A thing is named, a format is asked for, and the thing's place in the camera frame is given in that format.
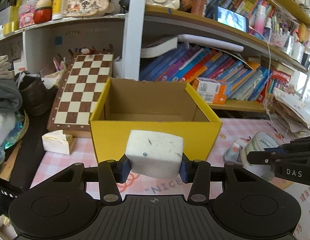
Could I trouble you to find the white sponge block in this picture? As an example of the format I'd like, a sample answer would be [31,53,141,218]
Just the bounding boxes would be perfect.
[125,129,184,179]

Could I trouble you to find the clear tape roll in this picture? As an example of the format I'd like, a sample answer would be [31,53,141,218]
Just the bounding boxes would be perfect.
[239,131,279,181]

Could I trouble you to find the white charger plug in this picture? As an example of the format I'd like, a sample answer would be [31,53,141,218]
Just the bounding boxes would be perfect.
[223,139,247,165]

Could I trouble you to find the stack of papers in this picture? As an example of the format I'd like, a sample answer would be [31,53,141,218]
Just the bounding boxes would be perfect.
[270,88,310,138]

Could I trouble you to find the yellow cardboard box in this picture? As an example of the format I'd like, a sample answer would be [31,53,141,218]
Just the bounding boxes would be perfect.
[89,77,223,164]

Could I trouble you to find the lower orange white toothbrush box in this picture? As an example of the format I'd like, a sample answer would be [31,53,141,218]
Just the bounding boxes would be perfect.
[198,92,227,105]

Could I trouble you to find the orange white toothbrush box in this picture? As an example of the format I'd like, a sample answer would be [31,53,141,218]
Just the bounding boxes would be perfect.
[198,92,227,105]
[191,77,231,96]

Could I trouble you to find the pink checkered desk mat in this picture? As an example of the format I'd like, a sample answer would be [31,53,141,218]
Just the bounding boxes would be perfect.
[30,117,310,240]

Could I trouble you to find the upper orange white toothbrush box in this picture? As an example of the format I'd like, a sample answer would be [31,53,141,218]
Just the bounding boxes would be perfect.
[191,77,231,96]

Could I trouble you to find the brown white chessboard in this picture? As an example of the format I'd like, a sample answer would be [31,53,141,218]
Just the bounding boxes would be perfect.
[47,53,114,138]

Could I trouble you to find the white wooden bookshelf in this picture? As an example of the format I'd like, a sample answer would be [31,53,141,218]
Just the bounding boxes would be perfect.
[0,0,310,113]

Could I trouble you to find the brown leather bag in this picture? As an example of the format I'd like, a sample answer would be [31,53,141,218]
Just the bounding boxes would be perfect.
[15,71,58,116]

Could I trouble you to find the folded grey towels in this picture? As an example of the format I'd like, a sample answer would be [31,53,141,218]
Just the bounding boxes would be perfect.
[0,55,23,113]

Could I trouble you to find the tablet screen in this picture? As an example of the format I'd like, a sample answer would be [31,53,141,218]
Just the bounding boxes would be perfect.
[214,6,249,33]

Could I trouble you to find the red round doll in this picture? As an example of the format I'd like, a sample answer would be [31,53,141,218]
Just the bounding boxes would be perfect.
[34,0,52,24]

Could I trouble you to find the white charging cable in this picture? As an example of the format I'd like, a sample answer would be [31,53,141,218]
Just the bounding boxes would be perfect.
[249,27,275,120]

